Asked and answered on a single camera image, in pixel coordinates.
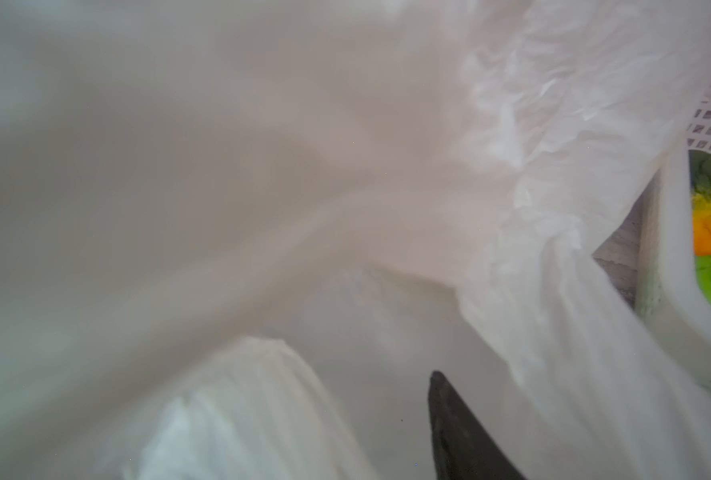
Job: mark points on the white perforated plastic basket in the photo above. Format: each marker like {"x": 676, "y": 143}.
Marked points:
{"x": 669, "y": 300}

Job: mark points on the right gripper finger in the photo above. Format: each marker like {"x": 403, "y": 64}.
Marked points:
{"x": 462, "y": 448}

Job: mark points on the white plastic bag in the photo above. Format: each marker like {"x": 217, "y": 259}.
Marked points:
{"x": 238, "y": 237}

